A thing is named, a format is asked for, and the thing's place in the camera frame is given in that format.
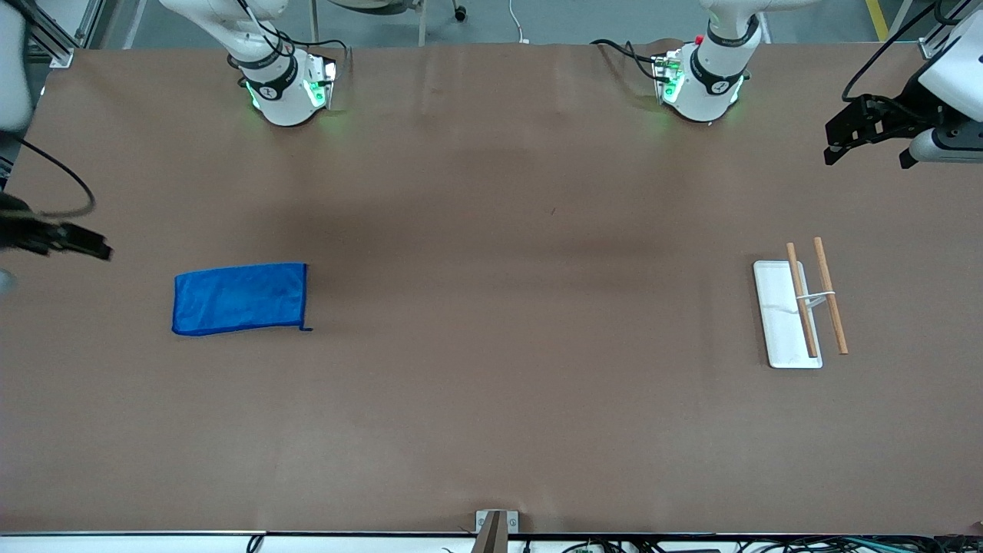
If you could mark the blue microfibre towel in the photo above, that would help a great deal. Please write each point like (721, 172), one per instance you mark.
(238, 299)

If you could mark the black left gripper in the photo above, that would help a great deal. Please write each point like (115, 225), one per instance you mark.
(908, 104)

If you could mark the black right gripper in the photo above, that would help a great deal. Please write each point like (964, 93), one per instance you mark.
(17, 232)

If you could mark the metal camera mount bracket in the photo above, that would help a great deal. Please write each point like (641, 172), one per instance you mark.
(495, 524)

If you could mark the aluminium frame strut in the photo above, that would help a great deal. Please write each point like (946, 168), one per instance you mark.
(60, 54)
(933, 48)

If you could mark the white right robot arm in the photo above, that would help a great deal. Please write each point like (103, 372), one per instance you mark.
(280, 100)

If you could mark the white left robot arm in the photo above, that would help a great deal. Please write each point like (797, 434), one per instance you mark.
(710, 92)

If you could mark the office chair base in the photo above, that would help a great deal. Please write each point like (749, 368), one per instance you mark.
(422, 23)

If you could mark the white towel rack wooden bars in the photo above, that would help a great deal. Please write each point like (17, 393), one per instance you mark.
(779, 322)

